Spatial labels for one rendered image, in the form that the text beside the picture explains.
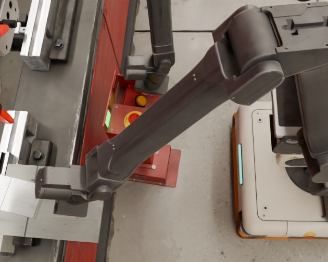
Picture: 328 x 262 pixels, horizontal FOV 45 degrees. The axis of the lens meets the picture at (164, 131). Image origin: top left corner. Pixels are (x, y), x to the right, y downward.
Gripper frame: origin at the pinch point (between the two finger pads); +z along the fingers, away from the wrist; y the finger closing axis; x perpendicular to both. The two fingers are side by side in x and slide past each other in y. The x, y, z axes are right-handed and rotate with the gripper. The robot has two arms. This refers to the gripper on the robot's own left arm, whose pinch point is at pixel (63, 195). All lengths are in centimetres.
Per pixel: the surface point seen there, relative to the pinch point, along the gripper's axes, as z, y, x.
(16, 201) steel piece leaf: 13.2, 1.3, -8.1
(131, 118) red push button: 17.4, -30.0, 22.5
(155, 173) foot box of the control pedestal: 74, -27, 63
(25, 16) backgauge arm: 33, -62, -14
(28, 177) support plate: 12.5, -5.0, -6.4
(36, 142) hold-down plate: 22.4, -17.2, -4.2
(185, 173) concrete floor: 76, -31, 81
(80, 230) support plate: 4.4, 7.0, 6.7
